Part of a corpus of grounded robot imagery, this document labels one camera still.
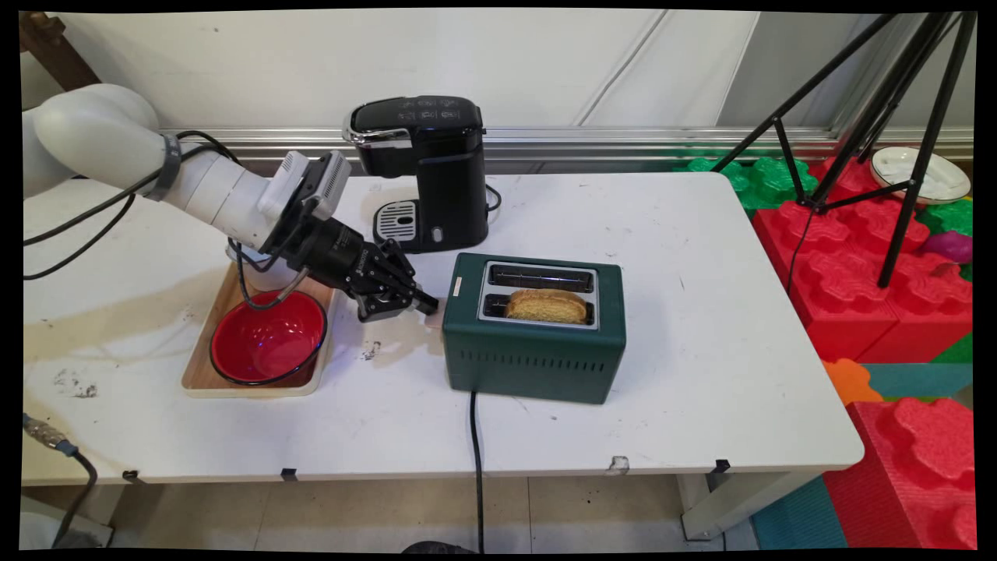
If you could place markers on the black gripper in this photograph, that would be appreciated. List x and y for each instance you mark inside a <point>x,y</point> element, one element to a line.
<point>343,253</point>

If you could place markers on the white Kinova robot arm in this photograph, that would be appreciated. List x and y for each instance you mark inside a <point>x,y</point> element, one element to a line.
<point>101,136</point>

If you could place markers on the white enamel mug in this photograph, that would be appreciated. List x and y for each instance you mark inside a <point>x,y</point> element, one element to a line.
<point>273,279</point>

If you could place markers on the black coffee machine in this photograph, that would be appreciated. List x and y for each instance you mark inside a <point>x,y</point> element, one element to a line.
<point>444,171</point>

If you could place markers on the red bowl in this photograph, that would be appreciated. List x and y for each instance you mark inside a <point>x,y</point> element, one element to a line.
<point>269,343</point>

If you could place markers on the toasted bread slice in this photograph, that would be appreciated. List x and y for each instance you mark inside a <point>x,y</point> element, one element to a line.
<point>545,306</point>

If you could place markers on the dark green toaster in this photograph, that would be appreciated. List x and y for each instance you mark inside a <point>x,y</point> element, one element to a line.
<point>537,358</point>

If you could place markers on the wooden tray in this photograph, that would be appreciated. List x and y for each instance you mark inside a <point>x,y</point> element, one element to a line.
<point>206,374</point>

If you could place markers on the green foam block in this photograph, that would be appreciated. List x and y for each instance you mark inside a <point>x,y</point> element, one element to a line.
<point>767,179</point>
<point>952,216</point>

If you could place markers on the white table leg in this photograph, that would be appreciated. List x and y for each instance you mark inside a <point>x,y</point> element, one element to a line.
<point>740,502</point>

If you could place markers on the large red foam block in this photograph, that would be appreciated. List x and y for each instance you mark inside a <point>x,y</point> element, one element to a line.
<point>849,288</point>

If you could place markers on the orange foam piece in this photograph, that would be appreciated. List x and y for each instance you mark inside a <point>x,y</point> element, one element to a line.
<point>847,382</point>

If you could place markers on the teal foam mat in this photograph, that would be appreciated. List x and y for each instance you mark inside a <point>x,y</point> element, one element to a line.
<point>798,522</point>
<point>919,380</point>

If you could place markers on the white plate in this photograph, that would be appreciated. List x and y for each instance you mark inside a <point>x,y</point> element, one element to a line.
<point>903,167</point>

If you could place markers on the purple foam piece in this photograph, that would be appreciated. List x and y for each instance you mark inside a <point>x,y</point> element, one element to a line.
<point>952,248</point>

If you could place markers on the black tripod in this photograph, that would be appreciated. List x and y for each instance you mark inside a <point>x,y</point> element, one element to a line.
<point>927,117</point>

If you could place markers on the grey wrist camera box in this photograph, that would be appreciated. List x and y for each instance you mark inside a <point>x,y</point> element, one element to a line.
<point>331,183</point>

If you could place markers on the brown wooden frame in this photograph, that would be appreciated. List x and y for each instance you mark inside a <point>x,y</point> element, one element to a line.
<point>58,51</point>

